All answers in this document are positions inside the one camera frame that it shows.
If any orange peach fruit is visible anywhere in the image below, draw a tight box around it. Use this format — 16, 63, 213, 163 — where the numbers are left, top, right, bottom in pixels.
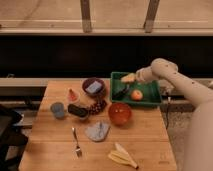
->
130, 89, 143, 101

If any black handled dish brush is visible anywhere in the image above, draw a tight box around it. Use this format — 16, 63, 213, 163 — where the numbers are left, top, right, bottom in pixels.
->
112, 84, 130, 99

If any yellow banana toy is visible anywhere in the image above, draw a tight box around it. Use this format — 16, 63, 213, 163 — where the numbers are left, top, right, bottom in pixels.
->
108, 143, 139, 169

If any grey blue cloth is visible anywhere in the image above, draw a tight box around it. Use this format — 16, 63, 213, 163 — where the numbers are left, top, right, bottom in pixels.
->
85, 121, 110, 142

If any black rectangular box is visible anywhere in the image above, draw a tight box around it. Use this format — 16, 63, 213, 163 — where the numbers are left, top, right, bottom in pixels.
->
68, 104, 88, 118

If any green plastic tray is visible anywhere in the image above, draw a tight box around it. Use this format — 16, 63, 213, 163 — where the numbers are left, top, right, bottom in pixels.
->
110, 72, 162, 108

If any dark grape bunch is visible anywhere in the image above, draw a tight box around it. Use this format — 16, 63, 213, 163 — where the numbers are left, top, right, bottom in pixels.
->
88, 99, 107, 115

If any purple bowl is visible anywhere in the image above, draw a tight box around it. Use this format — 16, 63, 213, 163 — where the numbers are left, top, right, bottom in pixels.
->
82, 77, 106, 98

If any black chair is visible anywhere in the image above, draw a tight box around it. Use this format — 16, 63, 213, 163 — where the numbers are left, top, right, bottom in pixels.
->
0, 104, 28, 171

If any blue sponge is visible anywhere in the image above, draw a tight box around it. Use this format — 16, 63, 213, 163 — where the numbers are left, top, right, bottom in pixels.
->
86, 81, 102, 94

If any red bowl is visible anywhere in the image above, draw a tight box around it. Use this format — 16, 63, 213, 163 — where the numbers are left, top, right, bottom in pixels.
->
108, 102, 132, 126

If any silver fork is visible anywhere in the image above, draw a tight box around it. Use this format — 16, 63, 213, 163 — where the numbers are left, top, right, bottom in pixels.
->
72, 127, 82, 157

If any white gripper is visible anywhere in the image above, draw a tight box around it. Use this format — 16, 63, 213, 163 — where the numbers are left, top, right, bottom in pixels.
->
121, 67, 156, 83

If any blue grey cup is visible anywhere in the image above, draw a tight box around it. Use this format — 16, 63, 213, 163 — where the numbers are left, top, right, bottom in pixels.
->
50, 102, 65, 119

